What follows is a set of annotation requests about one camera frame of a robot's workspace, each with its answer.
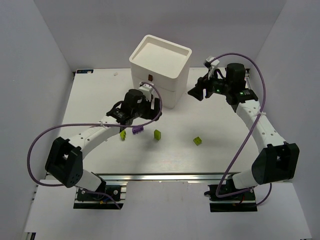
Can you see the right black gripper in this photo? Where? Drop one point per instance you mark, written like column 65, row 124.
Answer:
column 201, row 85

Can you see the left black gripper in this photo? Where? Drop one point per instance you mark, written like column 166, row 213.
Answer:
column 155, row 108

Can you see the lime long lego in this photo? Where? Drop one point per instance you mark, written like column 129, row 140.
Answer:
column 157, row 135
column 123, row 135

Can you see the white drawer cabinet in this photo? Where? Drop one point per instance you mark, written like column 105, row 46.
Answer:
column 164, row 64

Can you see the lime square lego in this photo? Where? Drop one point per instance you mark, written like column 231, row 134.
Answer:
column 197, row 141

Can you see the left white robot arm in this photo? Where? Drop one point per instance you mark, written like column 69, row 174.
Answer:
column 65, row 159

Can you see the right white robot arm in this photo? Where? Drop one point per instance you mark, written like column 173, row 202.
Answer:
column 277, row 159

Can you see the purple rounded lego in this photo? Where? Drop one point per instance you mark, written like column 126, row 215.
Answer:
column 137, row 130

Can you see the left blue label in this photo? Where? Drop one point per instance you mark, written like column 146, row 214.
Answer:
column 84, row 71

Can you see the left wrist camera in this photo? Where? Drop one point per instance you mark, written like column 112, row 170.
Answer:
column 147, row 90

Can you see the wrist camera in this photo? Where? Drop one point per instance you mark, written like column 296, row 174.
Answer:
column 211, row 64
column 147, row 90

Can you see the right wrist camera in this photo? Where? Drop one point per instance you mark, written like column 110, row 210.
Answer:
column 211, row 64

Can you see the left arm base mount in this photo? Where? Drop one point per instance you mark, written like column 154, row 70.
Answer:
column 113, row 198

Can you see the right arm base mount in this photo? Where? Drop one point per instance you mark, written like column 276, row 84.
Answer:
column 240, row 203

